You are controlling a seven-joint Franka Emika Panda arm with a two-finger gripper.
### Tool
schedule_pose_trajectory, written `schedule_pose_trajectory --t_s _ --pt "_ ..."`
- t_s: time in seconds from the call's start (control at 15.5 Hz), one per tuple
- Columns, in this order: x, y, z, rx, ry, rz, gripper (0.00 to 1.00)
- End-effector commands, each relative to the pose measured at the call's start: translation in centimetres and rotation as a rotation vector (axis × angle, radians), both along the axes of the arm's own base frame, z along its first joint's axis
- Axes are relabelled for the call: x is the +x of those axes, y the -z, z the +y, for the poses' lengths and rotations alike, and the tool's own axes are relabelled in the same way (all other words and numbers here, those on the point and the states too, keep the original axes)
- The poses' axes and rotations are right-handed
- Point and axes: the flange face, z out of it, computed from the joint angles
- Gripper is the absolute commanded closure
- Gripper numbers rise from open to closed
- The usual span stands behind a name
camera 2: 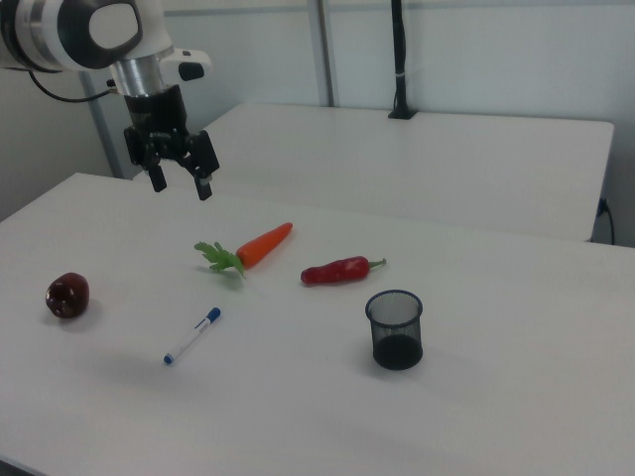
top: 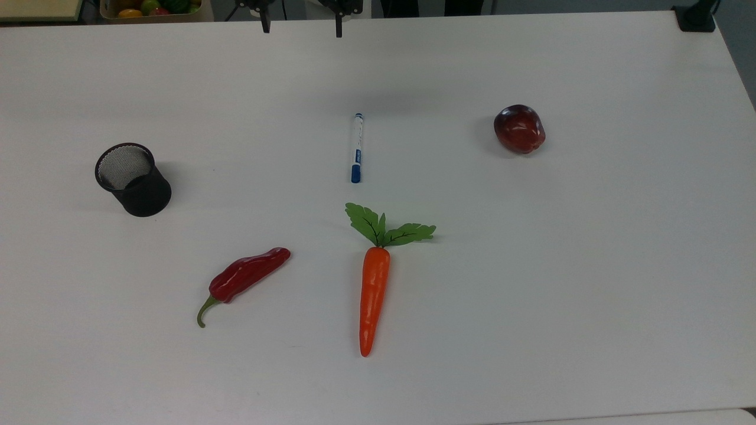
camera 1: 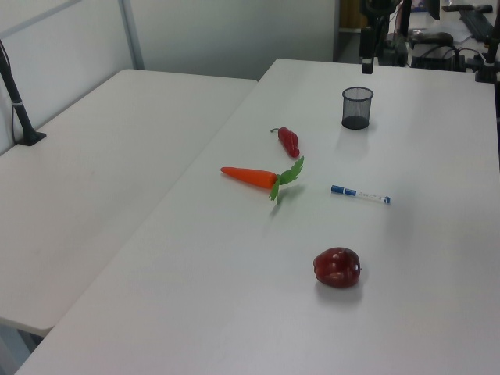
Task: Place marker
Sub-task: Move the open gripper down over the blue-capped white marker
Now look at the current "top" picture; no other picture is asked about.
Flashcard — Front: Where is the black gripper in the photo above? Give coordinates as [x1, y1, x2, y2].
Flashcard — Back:
[235, 0, 364, 38]

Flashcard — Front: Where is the white marker with blue cap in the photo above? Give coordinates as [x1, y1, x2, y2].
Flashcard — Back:
[351, 113, 364, 184]

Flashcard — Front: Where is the cardboard box of toy fruit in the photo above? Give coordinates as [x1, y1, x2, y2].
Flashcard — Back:
[99, 0, 205, 24]

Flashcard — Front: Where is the black mesh pen cup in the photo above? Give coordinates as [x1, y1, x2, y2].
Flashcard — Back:
[94, 142, 172, 218]

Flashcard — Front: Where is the dark red apple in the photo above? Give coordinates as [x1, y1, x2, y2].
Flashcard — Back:
[494, 104, 546, 155]

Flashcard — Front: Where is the red chili pepper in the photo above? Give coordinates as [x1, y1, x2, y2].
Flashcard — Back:
[197, 247, 291, 329]

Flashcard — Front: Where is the light wooden board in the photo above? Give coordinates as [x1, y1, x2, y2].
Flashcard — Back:
[0, 0, 84, 23]

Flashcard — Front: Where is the orange carrot with green leaves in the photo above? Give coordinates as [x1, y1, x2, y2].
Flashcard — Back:
[345, 202, 437, 358]

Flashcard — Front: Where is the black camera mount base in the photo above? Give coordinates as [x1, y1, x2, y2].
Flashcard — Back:
[673, 0, 720, 33]

